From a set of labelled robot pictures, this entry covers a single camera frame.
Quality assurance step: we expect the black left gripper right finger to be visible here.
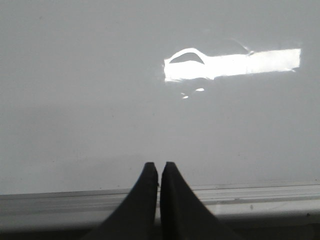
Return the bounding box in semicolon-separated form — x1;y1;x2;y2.
160;162;240;240

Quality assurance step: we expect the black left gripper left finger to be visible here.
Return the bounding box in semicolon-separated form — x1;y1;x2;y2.
82;162;158;240

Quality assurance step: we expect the white whiteboard with aluminium frame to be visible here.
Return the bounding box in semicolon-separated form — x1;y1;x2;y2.
0;0;320;232

